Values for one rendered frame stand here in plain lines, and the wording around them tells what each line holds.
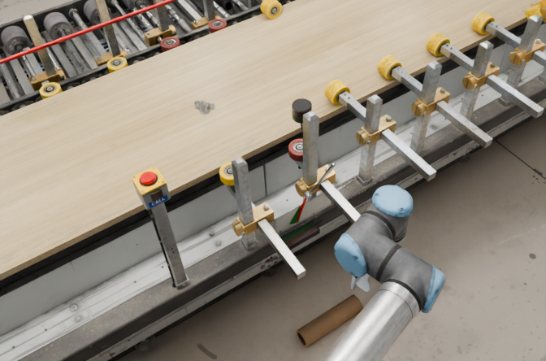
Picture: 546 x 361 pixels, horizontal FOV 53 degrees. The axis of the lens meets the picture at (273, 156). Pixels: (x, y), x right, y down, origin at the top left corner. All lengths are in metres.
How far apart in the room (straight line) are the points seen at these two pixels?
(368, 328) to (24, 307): 1.23
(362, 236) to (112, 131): 1.15
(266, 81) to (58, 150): 0.80
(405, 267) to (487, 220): 1.81
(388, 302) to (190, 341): 1.54
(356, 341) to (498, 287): 1.75
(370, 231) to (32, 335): 1.22
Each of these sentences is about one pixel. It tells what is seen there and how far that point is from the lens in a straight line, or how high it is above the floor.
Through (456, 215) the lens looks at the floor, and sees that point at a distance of 2.95.
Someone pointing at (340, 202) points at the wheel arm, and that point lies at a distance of 1.81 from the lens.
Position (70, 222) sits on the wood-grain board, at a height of 0.90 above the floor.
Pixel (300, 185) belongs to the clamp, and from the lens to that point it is 1.84.
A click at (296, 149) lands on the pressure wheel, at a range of 1.90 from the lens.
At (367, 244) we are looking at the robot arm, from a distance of 1.20.
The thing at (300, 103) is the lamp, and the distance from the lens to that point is 1.66.
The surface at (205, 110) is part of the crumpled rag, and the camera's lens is 2.06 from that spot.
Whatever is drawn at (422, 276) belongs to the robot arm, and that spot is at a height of 1.30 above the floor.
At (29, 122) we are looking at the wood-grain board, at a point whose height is 0.90.
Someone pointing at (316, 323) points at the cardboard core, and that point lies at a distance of 2.45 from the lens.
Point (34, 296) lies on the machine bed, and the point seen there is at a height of 0.73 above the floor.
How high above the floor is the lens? 2.30
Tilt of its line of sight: 48 degrees down
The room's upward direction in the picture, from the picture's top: 3 degrees counter-clockwise
